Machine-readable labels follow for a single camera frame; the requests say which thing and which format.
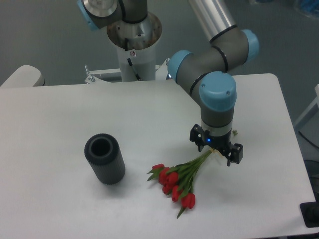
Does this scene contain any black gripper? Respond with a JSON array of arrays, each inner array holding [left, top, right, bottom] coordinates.
[[189, 124, 243, 167]]

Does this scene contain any red tulip bouquet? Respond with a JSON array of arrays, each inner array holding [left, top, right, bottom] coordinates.
[[148, 147, 224, 218]]

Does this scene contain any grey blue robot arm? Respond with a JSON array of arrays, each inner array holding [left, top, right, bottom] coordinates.
[[77, 0, 259, 163]]

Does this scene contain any dark grey ribbed vase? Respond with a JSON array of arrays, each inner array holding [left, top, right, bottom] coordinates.
[[84, 133, 126, 185]]

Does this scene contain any black device at table edge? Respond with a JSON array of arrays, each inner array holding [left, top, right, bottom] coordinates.
[[300, 202, 319, 228]]

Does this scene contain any blue plastic bag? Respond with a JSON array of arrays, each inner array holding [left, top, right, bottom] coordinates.
[[299, 0, 319, 17]]

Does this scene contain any white chair armrest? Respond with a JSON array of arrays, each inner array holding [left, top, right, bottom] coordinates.
[[0, 65, 45, 89]]

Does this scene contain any white pedestal base frame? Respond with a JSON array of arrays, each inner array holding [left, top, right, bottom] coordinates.
[[84, 58, 172, 84]]

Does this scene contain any black pedestal cable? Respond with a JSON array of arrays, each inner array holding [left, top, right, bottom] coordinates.
[[127, 58, 142, 81]]

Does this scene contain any white frame at right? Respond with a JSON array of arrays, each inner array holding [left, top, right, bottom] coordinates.
[[293, 85, 319, 131]]

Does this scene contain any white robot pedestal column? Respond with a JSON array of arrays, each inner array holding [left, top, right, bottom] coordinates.
[[107, 12, 162, 81]]

